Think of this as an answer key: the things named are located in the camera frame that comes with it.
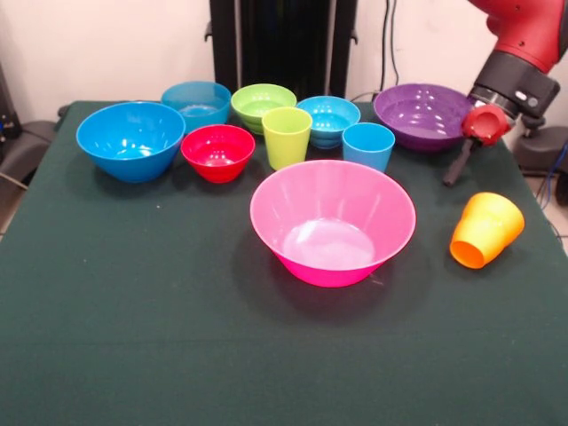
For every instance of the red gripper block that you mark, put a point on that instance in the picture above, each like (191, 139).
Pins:
(486, 126)

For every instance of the large purple bowl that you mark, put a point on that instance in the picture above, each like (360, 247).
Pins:
(417, 120)

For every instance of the orange cup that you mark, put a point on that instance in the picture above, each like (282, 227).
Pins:
(468, 255)
(499, 213)

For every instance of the large pink bowl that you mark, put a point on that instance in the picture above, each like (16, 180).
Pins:
(333, 199)

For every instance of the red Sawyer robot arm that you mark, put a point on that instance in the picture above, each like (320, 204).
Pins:
(528, 31)

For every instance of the dark grey machine base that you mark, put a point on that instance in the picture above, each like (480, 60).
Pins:
(546, 151)
(26, 146)

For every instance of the blue cup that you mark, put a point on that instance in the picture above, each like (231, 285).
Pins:
(368, 151)

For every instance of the small cyan bowl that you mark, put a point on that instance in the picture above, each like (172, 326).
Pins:
(326, 117)

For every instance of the green cup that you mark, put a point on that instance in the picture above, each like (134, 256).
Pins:
(286, 146)

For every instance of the small green bowl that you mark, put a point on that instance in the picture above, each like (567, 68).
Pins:
(255, 100)

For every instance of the small red bowl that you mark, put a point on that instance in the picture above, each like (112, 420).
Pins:
(217, 164)

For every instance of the small blue bowl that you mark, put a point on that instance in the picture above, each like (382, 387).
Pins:
(195, 117)

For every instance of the large blue bowl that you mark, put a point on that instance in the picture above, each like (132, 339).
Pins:
(128, 146)

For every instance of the dark green tablecloth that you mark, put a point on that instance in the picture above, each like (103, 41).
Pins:
(133, 288)

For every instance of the black equipment case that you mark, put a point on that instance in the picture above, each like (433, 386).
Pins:
(5, 111)

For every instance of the black pedestal column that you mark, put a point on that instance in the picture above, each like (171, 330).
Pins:
(284, 44)

